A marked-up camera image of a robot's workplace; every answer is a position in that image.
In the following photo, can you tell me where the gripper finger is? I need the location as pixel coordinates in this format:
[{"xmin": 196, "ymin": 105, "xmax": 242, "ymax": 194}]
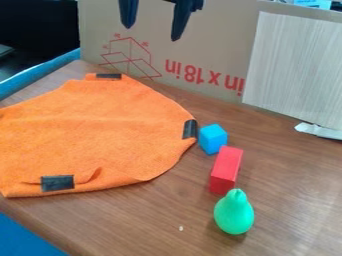
[
  {"xmin": 169, "ymin": 0, "xmax": 196, "ymax": 42},
  {"xmin": 117, "ymin": 0, "xmax": 141, "ymax": 30}
]

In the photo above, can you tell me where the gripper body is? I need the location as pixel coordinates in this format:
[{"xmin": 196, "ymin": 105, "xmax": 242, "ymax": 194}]
[{"xmin": 162, "ymin": 0, "xmax": 206, "ymax": 12}]

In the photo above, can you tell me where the orange cloth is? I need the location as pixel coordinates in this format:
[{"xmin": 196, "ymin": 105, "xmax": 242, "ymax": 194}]
[{"xmin": 0, "ymin": 72, "xmax": 200, "ymax": 199}]

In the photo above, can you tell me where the cardboard box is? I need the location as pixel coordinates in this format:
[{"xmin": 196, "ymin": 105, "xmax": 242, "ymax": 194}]
[{"xmin": 76, "ymin": 0, "xmax": 342, "ymax": 104}]

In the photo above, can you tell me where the white board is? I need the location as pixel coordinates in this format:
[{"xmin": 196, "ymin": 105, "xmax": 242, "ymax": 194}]
[{"xmin": 240, "ymin": 10, "xmax": 342, "ymax": 132}]

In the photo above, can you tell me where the blue block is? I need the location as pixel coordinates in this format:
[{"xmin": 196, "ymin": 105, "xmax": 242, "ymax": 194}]
[{"xmin": 197, "ymin": 123, "xmax": 230, "ymax": 156}]

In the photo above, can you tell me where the red block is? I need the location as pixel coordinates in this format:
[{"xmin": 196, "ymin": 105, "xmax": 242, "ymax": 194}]
[{"xmin": 208, "ymin": 145, "xmax": 245, "ymax": 196}]

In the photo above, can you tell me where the green toy pear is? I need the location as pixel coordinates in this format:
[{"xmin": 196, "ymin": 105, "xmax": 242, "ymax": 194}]
[{"xmin": 212, "ymin": 188, "xmax": 257, "ymax": 236}]

